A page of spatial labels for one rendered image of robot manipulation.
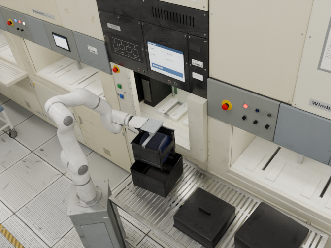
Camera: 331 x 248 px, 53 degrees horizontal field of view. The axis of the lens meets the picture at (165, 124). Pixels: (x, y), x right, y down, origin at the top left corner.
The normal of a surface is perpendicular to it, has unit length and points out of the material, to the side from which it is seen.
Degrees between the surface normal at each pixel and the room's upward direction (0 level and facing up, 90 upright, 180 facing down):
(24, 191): 0
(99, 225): 90
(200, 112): 90
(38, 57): 90
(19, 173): 0
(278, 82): 90
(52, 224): 0
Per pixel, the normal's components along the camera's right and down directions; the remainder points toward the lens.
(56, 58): 0.77, 0.36
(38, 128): -0.08, -0.75
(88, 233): 0.11, 0.65
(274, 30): -0.63, 0.55
